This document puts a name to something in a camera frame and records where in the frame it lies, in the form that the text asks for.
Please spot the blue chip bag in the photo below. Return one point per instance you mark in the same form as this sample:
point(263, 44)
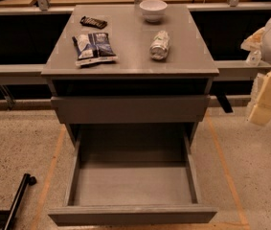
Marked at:
point(93, 48)

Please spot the grey drawer cabinet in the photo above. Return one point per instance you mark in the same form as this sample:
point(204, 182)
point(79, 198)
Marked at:
point(188, 70)

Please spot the closed grey upper drawer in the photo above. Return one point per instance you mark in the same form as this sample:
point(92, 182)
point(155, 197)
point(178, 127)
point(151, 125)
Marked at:
point(130, 110)

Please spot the open grey lower drawer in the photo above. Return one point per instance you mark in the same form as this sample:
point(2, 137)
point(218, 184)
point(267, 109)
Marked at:
point(132, 175)

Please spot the crushed silver can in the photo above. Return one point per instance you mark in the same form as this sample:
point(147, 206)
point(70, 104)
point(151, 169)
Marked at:
point(159, 47)

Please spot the white ceramic bowl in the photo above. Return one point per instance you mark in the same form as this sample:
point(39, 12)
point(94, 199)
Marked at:
point(153, 10)

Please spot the black candy bar wrapper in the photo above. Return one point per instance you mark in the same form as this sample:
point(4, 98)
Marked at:
point(93, 22)

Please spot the black metal leg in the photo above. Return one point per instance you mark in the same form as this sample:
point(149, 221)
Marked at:
point(27, 179)

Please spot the grey metal rail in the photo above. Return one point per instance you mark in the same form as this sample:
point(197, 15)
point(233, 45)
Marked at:
point(229, 70)

